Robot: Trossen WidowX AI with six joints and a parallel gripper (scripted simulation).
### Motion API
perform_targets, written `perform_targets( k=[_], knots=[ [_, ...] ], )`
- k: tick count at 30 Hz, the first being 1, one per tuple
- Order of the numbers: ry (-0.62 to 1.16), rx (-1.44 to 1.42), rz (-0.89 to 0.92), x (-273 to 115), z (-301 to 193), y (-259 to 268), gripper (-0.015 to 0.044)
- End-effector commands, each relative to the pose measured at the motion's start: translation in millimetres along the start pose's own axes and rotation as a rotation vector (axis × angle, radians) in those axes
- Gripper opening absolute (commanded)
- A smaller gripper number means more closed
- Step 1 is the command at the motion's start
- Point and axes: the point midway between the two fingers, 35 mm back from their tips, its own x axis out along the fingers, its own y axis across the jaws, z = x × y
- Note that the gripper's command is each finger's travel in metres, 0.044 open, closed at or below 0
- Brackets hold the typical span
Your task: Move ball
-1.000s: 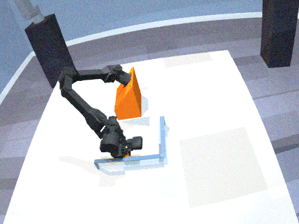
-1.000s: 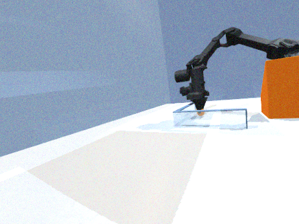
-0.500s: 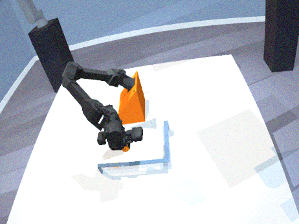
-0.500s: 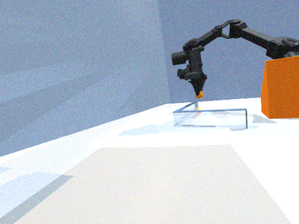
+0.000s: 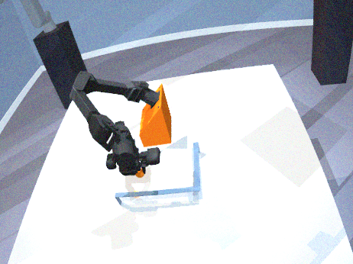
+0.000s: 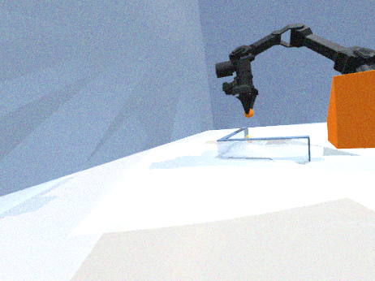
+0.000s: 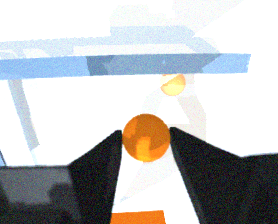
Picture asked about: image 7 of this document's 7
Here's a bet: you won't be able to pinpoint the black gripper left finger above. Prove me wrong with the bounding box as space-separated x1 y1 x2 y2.
0 129 123 224

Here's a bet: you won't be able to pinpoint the translucent pale yellow ball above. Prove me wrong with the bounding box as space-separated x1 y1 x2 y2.
159 74 186 96

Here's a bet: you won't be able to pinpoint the clear low corner walls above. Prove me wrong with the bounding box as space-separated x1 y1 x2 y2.
0 80 39 166

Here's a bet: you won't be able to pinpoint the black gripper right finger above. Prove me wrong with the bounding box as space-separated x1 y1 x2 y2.
169 127 278 224

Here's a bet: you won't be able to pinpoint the light blue flat bar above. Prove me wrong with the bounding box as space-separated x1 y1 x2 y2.
0 53 251 80

